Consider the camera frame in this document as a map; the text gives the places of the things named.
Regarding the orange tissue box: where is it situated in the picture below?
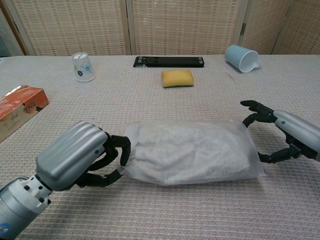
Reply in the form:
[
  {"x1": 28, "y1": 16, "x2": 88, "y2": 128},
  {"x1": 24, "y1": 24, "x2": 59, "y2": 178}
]
[{"x1": 0, "y1": 85, "x2": 50, "y2": 144}]

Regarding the black folding stand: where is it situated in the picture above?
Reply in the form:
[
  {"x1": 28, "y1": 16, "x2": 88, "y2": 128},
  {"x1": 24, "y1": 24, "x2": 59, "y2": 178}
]
[{"x1": 132, "y1": 56, "x2": 206, "y2": 69}]

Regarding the floral paper cup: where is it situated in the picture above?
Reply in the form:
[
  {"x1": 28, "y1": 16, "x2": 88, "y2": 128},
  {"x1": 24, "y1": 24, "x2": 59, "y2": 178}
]
[{"x1": 71, "y1": 51, "x2": 96, "y2": 83}]

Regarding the yellow green sponge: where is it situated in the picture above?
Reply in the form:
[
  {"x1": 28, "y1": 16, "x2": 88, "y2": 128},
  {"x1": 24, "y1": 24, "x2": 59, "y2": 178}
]
[{"x1": 161, "y1": 69, "x2": 195, "y2": 89}]

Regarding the light blue plastic mug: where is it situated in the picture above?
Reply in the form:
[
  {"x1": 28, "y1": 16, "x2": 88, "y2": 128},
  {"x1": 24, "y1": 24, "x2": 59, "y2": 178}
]
[{"x1": 224, "y1": 44, "x2": 262, "y2": 74}]

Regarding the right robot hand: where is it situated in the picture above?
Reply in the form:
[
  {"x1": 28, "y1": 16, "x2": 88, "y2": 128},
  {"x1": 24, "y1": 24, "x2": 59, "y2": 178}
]
[{"x1": 240, "y1": 100, "x2": 320, "y2": 165}]

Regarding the woven tablecloth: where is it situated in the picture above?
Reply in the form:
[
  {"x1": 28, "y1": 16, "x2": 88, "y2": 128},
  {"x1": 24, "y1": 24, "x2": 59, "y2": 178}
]
[{"x1": 0, "y1": 54, "x2": 320, "y2": 240}]

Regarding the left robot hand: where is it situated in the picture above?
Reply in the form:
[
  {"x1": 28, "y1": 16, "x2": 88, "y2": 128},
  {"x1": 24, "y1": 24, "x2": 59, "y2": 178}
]
[{"x1": 35, "y1": 120, "x2": 132, "y2": 192}]

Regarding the white plastic-wrapped cloth package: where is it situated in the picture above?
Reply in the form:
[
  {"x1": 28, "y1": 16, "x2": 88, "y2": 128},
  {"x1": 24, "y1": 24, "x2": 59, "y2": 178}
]
[{"x1": 116, "y1": 119, "x2": 266, "y2": 186}]

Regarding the woven folding screen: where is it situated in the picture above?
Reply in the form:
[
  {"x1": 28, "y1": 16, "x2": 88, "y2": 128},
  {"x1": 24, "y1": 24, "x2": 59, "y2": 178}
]
[{"x1": 0, "y1": 0, "x2": 320, "y2": 57}]

